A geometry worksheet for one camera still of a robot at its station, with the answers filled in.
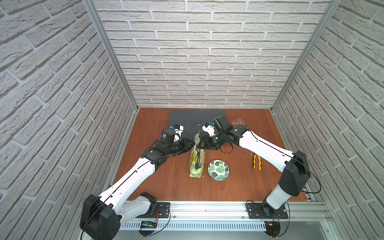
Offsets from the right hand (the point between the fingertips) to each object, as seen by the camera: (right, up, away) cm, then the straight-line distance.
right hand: (196, 150), depth 76 cm
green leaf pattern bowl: (+13, -14, +11) cm, 22 cm away
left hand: (-1, +6, 0) cm, 6 cm away
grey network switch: (-2, +16, +31) cm, 35 cm away
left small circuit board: (-24, -35, -5) cm, 43 cm away
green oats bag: (0, -5, +1) cm, 5 cm away
